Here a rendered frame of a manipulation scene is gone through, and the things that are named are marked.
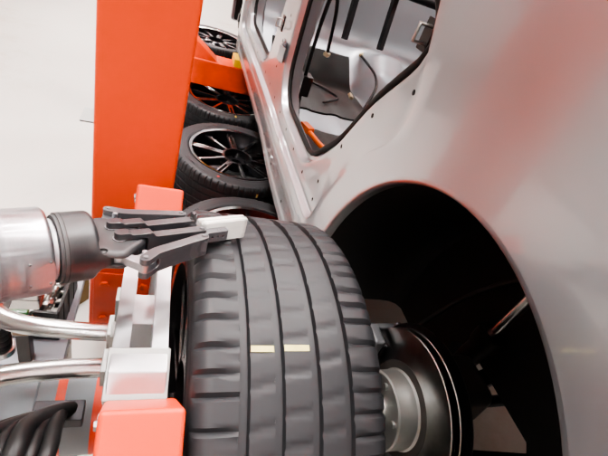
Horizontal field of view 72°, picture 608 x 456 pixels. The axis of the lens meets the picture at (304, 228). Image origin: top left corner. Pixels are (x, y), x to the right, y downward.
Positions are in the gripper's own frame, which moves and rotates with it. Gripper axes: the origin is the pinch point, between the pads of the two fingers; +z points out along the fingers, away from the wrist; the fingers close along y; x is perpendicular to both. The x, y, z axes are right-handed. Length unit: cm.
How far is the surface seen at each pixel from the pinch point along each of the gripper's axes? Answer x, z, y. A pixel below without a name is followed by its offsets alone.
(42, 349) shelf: -67, -9, -55
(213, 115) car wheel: -32, 103, -174
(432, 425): -29, 33, 27
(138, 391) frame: -12.0, -14.5, 11.4
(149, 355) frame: -10.0, -12.5, 8.8
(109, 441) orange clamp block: -8.9, -19.8, 17.6
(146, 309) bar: -11.2, -9.2, 0.0
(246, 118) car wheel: -31, 122, -167
